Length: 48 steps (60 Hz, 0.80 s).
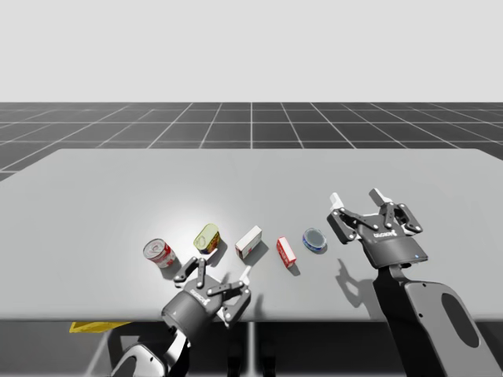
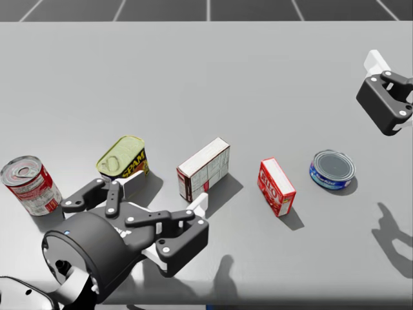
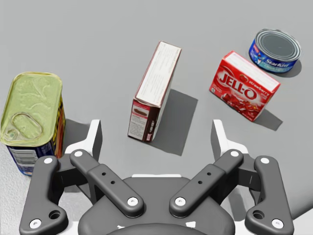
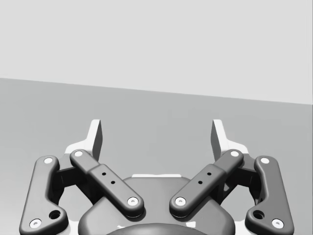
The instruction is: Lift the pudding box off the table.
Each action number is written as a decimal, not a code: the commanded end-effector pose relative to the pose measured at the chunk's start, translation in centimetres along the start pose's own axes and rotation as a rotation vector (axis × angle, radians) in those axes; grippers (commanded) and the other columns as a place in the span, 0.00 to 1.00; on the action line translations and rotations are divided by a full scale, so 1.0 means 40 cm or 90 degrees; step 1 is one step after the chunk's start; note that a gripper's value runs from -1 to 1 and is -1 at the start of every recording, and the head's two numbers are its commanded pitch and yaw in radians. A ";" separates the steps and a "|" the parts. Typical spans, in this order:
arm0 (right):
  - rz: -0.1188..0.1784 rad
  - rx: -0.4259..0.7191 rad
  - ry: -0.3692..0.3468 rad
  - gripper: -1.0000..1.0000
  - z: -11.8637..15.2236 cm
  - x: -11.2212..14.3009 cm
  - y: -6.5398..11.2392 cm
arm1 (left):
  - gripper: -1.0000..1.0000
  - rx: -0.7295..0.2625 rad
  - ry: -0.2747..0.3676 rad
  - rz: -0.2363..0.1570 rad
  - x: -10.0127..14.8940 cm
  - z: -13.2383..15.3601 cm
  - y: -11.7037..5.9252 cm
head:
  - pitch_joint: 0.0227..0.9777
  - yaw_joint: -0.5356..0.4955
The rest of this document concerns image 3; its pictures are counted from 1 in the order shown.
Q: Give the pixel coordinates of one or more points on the red carton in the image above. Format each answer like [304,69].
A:
[239,88]

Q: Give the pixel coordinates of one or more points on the brown and white carton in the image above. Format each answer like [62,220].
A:
[156,78]

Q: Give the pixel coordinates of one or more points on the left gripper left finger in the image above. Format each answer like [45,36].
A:
[49,186]

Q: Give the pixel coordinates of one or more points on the blue flat can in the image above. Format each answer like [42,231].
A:
[274,46]

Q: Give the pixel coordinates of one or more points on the green and blue rectangular can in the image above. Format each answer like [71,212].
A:
[29,102]

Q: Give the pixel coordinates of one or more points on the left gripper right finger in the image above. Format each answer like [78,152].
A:
[266,186]

